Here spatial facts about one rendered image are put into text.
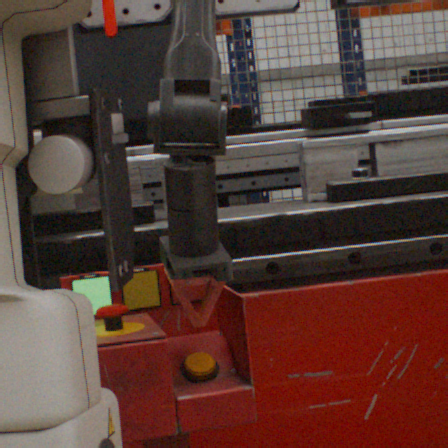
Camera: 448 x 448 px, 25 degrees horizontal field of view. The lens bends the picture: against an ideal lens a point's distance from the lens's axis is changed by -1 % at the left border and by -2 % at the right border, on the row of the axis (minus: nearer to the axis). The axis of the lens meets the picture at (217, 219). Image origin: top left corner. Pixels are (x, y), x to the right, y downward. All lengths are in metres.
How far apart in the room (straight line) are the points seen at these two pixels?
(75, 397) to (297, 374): 0.79
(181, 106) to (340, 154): 0.52
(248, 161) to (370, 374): 0.51
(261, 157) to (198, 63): 0.72
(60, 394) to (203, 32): 0.53
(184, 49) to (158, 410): 0.41
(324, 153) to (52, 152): 0.85
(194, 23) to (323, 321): 0.53
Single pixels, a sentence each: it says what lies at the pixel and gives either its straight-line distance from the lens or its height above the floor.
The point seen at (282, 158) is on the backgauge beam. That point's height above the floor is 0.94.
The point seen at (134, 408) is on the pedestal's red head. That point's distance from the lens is 1.16.
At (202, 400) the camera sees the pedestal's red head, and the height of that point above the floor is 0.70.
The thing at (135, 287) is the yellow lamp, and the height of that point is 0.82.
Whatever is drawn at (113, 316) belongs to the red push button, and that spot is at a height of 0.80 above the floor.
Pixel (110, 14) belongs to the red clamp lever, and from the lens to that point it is 1.50.
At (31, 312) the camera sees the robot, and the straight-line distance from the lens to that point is 0.70.
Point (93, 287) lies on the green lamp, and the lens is 1.28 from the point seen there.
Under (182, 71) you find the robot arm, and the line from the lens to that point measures 1.10.
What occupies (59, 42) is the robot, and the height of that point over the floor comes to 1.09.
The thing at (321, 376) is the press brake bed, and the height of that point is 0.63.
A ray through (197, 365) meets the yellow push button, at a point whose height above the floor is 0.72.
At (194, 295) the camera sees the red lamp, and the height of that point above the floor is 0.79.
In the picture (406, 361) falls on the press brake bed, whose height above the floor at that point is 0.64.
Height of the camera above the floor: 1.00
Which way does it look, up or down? 5 degrees down
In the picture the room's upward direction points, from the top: 6 degrees counter-clockwise
